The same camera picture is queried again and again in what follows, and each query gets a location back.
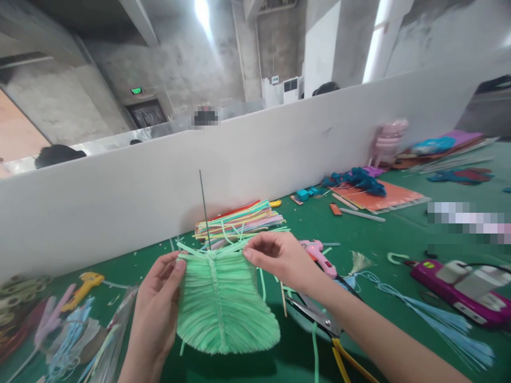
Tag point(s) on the white standing air conditioner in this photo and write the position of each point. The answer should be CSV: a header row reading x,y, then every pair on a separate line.
x,y
290,88

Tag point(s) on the pink hot glue gun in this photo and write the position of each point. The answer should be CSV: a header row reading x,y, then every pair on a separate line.
x,y
321,257

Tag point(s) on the beige tape rolls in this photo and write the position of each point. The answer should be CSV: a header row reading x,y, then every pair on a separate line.
x,y
20,295

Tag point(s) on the blue and red felt pieces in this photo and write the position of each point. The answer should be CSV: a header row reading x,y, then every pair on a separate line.
x,y
459,175

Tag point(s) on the teal pipe cleaner bundle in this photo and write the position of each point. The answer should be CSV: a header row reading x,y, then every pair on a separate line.
x,y
361,179

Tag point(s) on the pile of colourful pipe cleaners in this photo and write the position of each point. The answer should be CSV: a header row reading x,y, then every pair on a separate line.
x,y
243,221

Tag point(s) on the clear plastic bag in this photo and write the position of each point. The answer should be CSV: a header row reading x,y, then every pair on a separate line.
x,y
115,331

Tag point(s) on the yellow utility knife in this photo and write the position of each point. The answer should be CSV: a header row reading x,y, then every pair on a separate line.
x,y
84,285

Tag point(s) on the green pipe cleaner leaf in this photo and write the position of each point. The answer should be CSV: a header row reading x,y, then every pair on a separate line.
x,y
227,303

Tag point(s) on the dark doorway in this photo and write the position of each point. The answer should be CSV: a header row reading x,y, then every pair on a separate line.
x,y
145,113

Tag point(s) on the beige tassel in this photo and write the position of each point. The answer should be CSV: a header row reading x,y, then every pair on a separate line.
x,y
361,263

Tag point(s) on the green table cover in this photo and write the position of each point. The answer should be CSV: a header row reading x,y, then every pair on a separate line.
x,y
399,239

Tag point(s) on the person's left hand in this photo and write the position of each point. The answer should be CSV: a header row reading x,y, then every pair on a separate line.
x,y
153,307

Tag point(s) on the magenta power strip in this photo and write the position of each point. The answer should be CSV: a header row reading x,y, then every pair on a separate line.
x,y
431,279

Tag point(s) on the green hooked pipe cleaner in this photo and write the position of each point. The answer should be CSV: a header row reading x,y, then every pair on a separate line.
x,y
393,257

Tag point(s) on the teal blocks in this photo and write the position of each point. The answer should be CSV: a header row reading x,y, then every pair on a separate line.
x,y
307,194

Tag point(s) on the white plug adaptors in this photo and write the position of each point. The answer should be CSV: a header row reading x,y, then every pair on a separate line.
x,y
475,279

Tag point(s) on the long green pipe cleaner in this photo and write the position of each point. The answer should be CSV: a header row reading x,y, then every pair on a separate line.
x,y
315,351

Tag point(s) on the heap of pastel craft pieces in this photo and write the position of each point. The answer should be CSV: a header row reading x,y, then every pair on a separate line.
x,y
70,335

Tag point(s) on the orange sheet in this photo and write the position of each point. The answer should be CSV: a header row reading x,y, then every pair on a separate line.
x,y
395,197

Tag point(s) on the orange lighter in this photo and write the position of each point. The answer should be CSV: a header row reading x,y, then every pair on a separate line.
x,y
336,209

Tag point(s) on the white partition board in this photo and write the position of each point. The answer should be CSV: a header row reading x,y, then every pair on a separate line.
x,y
159,179

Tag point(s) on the green exit sign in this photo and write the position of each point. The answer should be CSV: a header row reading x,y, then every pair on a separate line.
x,y
137,91

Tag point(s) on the white glue stick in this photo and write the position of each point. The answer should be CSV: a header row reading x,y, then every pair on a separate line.
x,y
345,202
363,215

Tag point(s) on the light blue strand bundle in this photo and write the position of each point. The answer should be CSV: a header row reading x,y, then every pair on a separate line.
x,y
431,315

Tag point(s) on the pink plastic stool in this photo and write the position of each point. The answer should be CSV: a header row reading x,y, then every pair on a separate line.
x,y
389,139

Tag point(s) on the pile of coloured felt sheets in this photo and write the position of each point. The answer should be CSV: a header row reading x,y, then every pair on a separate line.
x,y
447,145

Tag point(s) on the short green pipe cleaner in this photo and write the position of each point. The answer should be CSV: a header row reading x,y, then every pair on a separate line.
x,y
262,285

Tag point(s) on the person's right hand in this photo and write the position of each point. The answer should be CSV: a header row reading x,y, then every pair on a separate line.
x,y
289,263

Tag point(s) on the thin wooden stick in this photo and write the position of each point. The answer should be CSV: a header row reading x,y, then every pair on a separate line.
x,y
284,301

